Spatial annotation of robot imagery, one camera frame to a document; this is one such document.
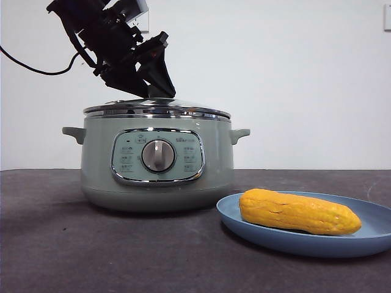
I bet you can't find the black cable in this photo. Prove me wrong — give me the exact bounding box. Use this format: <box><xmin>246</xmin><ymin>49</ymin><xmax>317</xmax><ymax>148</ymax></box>
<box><xmin>0</xmin><ymin>45</ymin><xmax>82</xmax><ymax>76</ymax></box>

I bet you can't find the sage green electric steamer pot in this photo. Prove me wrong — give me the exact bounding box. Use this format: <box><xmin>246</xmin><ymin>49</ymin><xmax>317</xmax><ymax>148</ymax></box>
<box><xmin>62</xmin><ymin>117</ymin><xmax>251</xmax><ymax>214</ymax></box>

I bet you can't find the glass lid with green knob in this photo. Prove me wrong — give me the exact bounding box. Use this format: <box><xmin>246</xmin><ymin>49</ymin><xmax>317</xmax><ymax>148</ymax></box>
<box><xmin>82</xmin><ymin>87</ymin><xmax>232</xmax><ymax>121</ymax></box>

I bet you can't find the yellow corn cob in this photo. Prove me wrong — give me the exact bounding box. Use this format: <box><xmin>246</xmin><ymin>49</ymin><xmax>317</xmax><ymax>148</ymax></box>
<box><xmin>238</xmin><ymin>188</ymin><xmax>363</xmax><ymax>237</ymax></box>

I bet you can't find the blue round plate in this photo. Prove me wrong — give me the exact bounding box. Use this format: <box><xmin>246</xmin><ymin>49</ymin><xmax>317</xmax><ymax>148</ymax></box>
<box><xmin>216</xmin><ymin>192</ymin><xmax>391</xmax><ymax>259</ymax></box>

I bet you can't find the white wall power socket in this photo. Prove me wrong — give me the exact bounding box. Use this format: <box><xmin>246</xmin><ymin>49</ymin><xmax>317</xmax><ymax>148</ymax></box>
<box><xmin>133</xmin><ymin>13</ymin><xmax>150</xmax><ymax>34</ymax></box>

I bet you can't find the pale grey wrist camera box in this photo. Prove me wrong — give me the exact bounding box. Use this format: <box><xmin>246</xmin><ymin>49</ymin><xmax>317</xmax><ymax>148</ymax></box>
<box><xmin>103</xmin><ymin>0</ymin><xmax>148</xmax><ymax>24</ymax></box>

